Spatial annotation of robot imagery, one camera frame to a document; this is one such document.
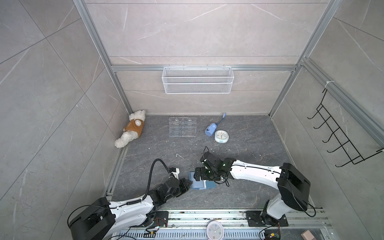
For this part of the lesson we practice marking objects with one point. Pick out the blue brush tool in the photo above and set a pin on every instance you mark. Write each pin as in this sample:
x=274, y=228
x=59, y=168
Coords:
x=211, y=129

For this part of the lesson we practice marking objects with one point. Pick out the clear acrylic organizer tray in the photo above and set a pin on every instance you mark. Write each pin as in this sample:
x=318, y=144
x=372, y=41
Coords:
x=183, y=127

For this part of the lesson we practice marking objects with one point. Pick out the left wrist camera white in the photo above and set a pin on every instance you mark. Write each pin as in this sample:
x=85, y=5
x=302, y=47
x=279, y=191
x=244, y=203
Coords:
x=174, y=172

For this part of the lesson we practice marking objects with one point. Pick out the white wire mesh basket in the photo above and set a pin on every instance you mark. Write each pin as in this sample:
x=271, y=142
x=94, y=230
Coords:
x=197, y=80

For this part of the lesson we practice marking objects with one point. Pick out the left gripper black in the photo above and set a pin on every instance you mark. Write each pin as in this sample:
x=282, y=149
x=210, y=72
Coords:
x=183, y=182

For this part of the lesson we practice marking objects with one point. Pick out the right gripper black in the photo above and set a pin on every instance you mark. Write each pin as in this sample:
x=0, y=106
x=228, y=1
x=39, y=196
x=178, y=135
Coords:
x=202, y=170

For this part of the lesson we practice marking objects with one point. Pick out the aluminium front rail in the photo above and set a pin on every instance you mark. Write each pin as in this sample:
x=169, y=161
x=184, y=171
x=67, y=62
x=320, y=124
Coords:
x=228, y=224

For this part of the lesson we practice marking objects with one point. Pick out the black wire hook rack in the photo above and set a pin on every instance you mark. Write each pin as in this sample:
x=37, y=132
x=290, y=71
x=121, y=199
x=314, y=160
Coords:
x=345, y=144

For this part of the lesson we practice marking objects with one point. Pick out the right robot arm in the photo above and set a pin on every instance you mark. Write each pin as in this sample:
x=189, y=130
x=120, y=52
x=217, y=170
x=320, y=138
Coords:
x=293, y=186

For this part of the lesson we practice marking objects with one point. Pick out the small white round clock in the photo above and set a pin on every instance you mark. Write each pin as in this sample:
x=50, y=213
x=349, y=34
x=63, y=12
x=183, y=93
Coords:
x=221, y=136

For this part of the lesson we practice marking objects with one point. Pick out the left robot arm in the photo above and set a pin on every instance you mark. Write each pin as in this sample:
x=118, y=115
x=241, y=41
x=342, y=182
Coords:
x=103, y=218

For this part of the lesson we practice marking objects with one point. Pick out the white teddy bear brown vest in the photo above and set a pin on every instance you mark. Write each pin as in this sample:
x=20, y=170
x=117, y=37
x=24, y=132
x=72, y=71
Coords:
x=132, y=130

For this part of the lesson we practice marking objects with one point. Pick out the blue leather card holder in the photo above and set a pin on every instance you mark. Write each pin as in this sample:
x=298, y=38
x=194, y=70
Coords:
x=202, y=184

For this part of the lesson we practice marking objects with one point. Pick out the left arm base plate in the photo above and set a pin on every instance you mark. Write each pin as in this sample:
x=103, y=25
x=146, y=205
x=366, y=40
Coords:
x=156, y=219

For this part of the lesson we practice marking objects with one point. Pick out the pink block at front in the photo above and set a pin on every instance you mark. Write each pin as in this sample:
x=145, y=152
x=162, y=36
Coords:
x=307, y=235

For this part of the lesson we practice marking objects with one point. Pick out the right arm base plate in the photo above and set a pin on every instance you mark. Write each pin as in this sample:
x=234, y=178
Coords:
x=261, y=219

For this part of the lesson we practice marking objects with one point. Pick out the white clock at front edge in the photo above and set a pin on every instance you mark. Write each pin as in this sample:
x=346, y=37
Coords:
x=215, y=230

